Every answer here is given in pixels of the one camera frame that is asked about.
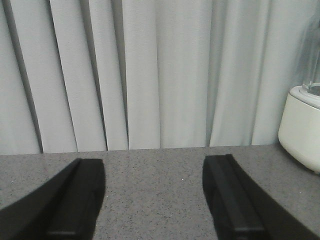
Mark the white curtain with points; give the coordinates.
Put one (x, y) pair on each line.
(96, 75)

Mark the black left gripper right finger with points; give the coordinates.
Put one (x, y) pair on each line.
(241, 209)

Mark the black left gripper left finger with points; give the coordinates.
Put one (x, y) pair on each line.
(66, 207)

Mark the white blender base appliance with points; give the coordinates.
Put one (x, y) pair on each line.
(299, 131)

